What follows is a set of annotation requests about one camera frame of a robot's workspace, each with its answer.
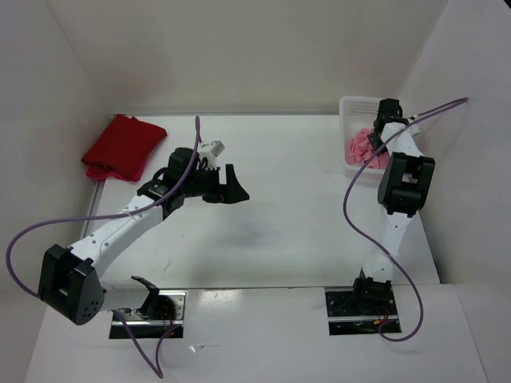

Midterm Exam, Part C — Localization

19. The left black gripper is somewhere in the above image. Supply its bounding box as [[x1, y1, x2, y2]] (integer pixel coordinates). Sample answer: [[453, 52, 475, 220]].
[[182, 164, 249, 204]]

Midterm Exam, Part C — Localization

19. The light pink t shirt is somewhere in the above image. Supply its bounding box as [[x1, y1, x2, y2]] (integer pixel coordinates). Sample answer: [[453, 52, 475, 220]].
[[345, 128, 390, 170]]

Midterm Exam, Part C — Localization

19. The dark red t shirt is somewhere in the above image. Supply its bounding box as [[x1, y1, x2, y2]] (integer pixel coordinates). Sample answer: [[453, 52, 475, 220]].
[[81, 114, 167, 176]]

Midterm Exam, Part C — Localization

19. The magenta t shirt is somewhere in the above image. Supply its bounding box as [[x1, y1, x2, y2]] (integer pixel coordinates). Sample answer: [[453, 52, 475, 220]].
[[85, 166, 145, 182]]

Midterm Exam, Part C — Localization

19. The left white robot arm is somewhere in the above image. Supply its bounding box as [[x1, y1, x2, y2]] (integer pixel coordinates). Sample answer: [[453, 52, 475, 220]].
[[38, 148, 250, 326]]

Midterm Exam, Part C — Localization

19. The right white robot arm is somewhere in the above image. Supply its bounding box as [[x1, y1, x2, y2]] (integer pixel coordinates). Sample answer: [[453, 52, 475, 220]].
[[350, 99, 435, 314]]

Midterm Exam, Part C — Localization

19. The white plastic basket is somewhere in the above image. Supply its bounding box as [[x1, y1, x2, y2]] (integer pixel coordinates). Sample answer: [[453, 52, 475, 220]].
[[339, 95, 423, 179]]

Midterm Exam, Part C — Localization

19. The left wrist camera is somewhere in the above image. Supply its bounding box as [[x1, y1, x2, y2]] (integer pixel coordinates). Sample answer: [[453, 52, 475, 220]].
[[199, 140, 225, 162]]

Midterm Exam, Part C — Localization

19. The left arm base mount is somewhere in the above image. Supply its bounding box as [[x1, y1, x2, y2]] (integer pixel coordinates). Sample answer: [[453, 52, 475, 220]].
[[118, 290, 187, 339]]

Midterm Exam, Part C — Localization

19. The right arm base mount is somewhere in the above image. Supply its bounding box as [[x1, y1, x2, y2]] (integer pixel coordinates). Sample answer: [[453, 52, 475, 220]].
[[324, 287, 402, 336]]

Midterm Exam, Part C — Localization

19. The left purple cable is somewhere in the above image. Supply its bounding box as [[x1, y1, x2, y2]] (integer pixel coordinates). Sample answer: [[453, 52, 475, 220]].
[[6, 115, 203, 379]]

